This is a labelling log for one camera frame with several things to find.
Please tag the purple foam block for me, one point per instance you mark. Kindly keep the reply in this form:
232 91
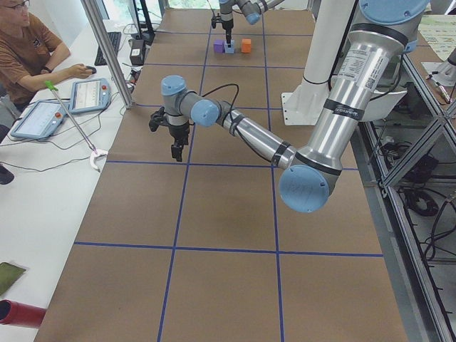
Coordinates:
218 46

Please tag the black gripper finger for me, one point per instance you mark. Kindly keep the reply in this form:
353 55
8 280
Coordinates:
177 147
228 36

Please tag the teach pendant near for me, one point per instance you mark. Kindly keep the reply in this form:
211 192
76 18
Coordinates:
41 121

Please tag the teach pendant far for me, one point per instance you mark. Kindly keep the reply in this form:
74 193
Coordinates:
88 96

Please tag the green bean bag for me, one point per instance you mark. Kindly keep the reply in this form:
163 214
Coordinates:
9 275

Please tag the orange foam block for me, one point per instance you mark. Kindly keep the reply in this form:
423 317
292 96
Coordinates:
246 45

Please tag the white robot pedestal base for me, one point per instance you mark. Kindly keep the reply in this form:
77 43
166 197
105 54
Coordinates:
333 22

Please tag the teach pendant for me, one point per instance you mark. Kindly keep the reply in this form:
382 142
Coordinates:
88 96
41 121

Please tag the red cylinder tube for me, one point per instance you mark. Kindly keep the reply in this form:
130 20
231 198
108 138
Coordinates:
22 315

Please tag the reacher grabber stick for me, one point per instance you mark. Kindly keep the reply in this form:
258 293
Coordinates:
95 152

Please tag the seated person brown shirt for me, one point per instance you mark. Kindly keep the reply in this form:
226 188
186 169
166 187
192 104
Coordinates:
30 52

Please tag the black power adapter box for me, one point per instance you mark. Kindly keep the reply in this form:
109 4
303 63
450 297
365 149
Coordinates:
137 52

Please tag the aluminium frame post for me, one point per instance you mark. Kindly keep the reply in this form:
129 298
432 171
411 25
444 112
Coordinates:
96 22

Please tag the light blue foam block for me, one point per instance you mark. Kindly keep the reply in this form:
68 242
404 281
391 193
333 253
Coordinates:
229 47

